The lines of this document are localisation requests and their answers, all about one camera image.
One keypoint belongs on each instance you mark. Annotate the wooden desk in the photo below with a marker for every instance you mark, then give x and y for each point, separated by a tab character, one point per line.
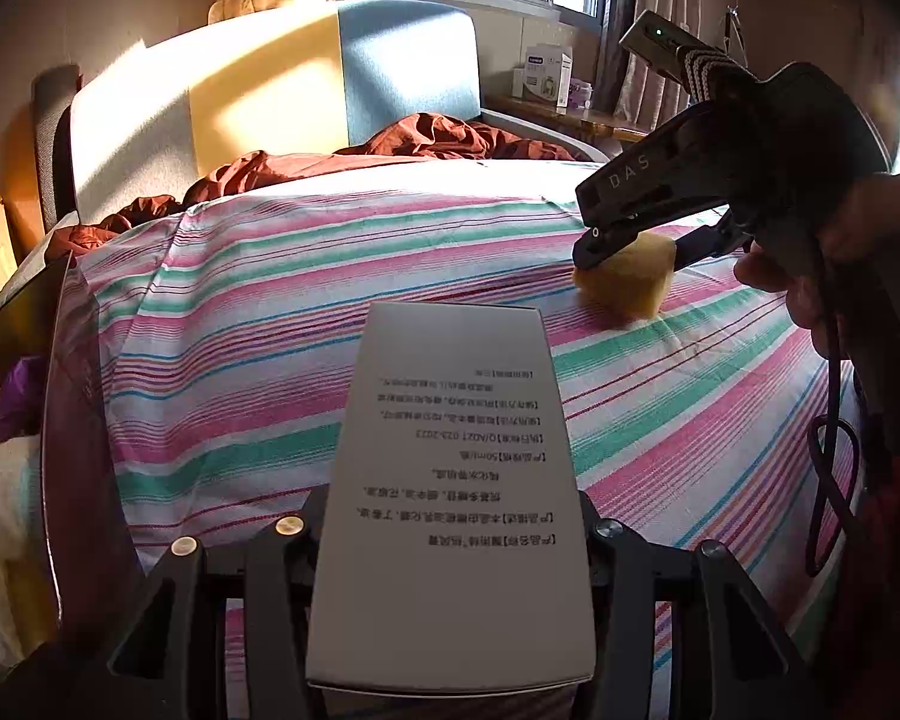
600	124

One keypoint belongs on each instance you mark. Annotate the striped bed sheet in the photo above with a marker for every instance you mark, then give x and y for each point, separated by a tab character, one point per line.
270	300

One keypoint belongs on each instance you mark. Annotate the yellow wedge sponge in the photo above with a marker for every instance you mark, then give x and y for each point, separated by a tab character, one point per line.
630	285

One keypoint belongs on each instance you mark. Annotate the purple packet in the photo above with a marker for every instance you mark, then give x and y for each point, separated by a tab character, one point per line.
19	397

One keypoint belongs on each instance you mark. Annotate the small white carton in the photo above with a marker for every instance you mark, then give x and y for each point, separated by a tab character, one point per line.
536	84

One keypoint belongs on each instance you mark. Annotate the person's right hand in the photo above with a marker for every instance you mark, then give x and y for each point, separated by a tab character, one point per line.
892	217

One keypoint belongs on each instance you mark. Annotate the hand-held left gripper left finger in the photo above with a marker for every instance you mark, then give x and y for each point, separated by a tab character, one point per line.
285	562

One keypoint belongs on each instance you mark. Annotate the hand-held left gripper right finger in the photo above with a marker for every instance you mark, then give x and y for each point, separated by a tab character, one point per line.
615	570

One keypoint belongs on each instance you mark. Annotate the person's dark clothing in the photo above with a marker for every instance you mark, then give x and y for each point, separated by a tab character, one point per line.
892	540

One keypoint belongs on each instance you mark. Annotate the white yellow blue headboard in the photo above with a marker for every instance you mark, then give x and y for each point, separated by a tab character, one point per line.
270	90

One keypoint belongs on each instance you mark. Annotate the tall white carton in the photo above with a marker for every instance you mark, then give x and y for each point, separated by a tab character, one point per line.
559	60

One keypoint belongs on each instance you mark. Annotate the grey carton box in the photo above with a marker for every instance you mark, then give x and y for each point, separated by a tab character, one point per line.
450	502

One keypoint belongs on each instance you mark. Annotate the brown blanket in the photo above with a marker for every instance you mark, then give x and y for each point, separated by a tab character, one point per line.
420	139

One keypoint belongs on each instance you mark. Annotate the pink packet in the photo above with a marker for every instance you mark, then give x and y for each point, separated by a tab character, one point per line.
583	94

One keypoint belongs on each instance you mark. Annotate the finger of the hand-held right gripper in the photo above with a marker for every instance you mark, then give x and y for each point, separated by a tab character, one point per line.
709	242
596	247

